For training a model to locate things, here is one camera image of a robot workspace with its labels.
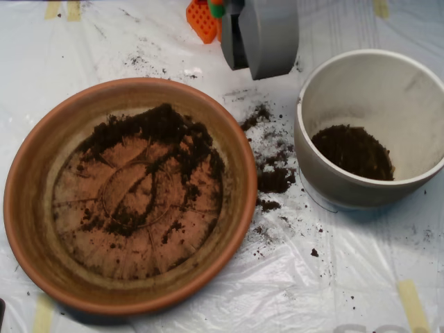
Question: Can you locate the beige masking tape strip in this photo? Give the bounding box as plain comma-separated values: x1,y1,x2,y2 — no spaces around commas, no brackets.
373,0,390,20
397,280,433,333
44,1,60,20
31,294,55,333
67,1,83,22

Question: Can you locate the spilled soil patch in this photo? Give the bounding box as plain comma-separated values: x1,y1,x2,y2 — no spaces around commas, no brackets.
221,88,299,212

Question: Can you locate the clear plastic sheet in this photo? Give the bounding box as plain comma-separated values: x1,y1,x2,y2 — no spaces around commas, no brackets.
0,0,444,333

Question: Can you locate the dark soil heap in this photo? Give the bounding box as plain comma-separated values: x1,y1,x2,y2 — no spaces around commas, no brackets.
75,103,226,244

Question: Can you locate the orange green robot base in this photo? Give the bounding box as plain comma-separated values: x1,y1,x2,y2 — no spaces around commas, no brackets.
186,0,226,45

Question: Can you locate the terracotta plant saucer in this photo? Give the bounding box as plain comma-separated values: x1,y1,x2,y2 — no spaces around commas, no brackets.
3,76,258,316

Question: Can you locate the white ceramic pot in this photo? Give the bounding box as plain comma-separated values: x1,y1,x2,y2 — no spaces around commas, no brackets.
294,49,444,210

